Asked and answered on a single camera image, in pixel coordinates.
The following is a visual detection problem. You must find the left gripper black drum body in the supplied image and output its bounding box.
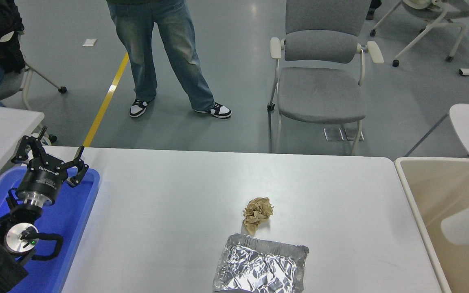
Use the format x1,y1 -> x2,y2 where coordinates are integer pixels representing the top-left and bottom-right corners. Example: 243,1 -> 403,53
16,158 -> 69,202

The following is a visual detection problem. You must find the tan paper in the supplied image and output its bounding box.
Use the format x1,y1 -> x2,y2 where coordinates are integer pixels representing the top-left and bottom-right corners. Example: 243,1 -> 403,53
243,197 -> 274,236

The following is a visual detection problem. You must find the silver foil tray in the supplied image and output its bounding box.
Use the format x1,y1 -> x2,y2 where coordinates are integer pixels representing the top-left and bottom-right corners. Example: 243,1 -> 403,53
213,234 -> 310,293

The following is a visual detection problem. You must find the blue plastic tray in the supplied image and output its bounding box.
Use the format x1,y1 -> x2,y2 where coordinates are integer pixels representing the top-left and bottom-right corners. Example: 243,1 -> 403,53
0,166 -> 101,293

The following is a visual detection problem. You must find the grey chair with white legs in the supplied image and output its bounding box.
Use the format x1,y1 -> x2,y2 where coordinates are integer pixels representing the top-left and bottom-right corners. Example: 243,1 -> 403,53
0,31 -> 67,111

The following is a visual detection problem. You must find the grey padded armchair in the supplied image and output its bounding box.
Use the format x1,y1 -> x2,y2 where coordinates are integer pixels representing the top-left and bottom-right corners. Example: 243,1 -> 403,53
267,0 -> 385,156

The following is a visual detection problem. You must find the metal floor socket plate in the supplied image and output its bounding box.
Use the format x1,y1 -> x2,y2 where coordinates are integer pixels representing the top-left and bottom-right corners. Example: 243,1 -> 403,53
344,127 -> 364,141
324,127 -> 344,141

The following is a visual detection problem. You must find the large pale bin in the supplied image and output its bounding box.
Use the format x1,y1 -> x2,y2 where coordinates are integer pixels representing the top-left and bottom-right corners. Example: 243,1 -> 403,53
394,157 -> 469,293

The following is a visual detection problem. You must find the white-framed wheeled chair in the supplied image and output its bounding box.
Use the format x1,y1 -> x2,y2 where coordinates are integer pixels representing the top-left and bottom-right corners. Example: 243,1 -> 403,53
370,0 -> 469,68

